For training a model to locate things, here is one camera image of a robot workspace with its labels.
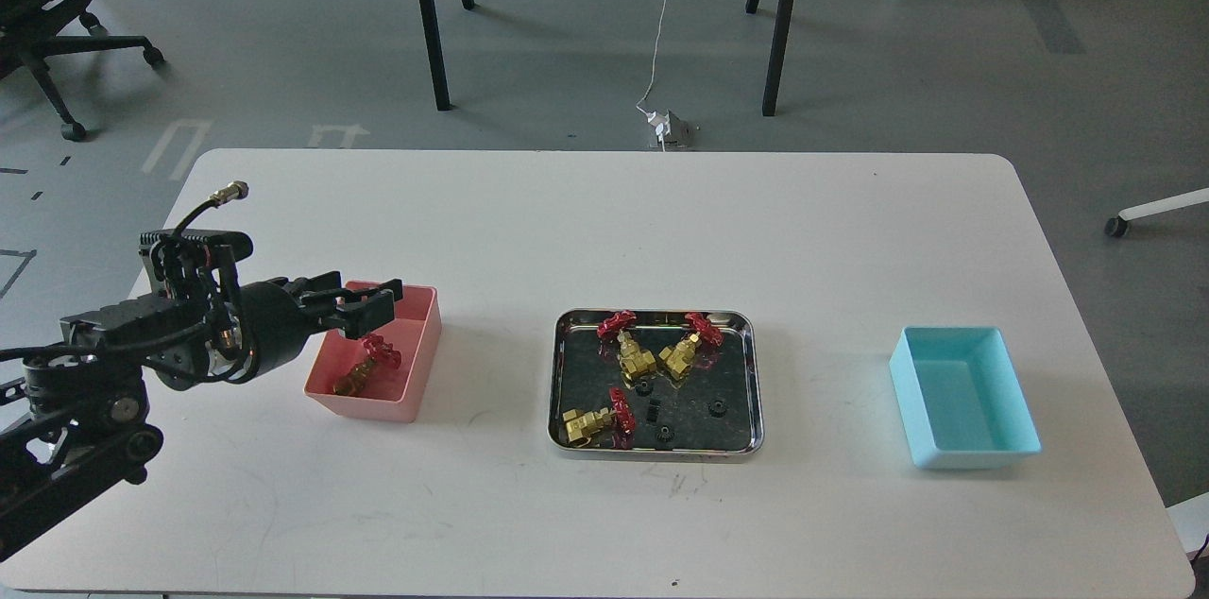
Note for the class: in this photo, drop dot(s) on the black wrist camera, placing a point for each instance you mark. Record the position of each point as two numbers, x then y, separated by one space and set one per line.
195 263

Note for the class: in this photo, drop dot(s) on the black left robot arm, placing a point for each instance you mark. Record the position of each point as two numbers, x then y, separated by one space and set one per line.
86 426

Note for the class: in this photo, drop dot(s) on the light blue plastic box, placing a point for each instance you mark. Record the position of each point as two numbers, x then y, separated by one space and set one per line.
961 403

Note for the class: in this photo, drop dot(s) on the white power adapter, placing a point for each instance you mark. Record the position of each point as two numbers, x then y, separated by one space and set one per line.
668 131

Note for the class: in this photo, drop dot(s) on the pink plastic box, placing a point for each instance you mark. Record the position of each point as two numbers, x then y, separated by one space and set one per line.
392 394

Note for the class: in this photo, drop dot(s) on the black office chair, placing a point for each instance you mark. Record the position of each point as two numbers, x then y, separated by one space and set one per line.
34 30

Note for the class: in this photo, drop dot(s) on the white caster leg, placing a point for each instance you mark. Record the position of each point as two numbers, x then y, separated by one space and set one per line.
1119 224

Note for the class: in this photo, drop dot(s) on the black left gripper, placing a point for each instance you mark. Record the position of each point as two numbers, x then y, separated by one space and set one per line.
281 315

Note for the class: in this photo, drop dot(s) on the shiny metal tray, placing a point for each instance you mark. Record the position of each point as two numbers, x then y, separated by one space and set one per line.
584 368

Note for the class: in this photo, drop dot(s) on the brass valve red handle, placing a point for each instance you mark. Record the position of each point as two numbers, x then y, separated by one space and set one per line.
635 362
679 360
380 355
581 427

